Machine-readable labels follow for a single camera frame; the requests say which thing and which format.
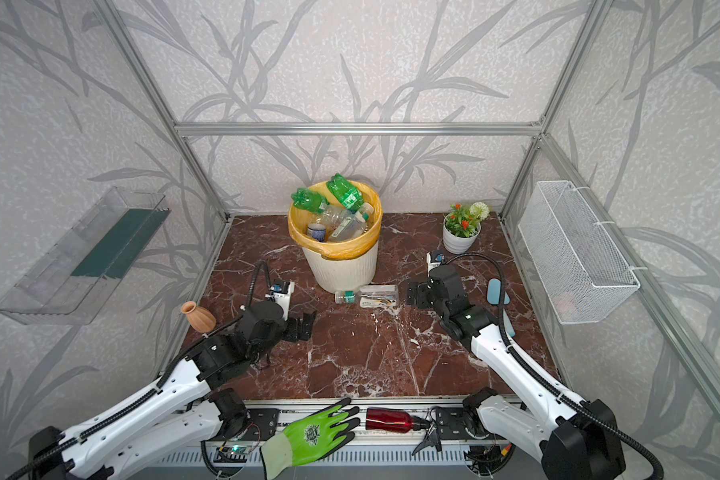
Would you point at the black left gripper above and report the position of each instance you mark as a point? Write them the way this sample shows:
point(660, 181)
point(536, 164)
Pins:
point(291, 327)

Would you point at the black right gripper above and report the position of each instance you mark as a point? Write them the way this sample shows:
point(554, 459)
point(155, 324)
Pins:
point(428, 291)

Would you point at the clear bottle green label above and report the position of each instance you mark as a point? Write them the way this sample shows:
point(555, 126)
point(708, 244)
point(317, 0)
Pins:
point(369, 296)

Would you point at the green plastic soda bottle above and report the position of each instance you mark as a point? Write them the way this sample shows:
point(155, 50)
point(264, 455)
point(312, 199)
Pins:
point(346, 193)

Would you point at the clear bottle white cap green band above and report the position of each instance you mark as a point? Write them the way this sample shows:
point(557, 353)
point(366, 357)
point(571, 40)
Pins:
point(365, 212)

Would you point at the blue label bottle white cap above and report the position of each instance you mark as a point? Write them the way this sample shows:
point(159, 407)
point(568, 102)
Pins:
point(332, 216)

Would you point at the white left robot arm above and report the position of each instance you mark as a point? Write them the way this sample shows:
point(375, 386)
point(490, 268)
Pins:
point(188, 403)

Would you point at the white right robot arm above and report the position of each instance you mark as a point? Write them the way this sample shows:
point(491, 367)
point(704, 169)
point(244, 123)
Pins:
point(556, 427)

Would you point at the white ribbed waste bin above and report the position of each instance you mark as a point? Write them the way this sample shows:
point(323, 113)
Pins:
point(343, 275)

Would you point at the yellow bin liner bag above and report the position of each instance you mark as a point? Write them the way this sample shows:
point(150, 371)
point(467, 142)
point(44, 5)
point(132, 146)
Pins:
point(345, 250)

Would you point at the white pot with flowers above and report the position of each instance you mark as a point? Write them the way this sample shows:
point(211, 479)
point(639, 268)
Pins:
point(462, 225)

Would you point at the light blue silicone spatula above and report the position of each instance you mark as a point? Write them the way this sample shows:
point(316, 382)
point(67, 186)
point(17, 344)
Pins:
point(492, 297)

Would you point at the small terracotta vase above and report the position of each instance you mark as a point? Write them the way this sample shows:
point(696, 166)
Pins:
point(199, 318)

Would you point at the green black work glove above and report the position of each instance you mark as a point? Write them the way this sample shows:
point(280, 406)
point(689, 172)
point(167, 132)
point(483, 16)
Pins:
point(310, 439)

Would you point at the red metallic bottle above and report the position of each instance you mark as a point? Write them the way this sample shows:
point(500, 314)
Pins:
point(394, 420)

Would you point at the green circuit board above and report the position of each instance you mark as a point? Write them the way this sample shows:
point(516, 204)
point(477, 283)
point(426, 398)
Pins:
point(231, 454)

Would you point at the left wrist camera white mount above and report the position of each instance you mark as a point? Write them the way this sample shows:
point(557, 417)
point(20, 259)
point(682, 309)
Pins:
point(280, 292)

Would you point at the white wire mesh basket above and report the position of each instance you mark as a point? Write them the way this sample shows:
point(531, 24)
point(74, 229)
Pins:
point(583, 272)

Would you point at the aluminium frame crossbar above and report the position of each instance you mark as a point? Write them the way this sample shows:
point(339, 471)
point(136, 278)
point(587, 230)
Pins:
point(192, 129)

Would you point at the clear acrylic wall shelf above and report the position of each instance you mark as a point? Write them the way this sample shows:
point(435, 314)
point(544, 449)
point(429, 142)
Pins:
point(72, 282)

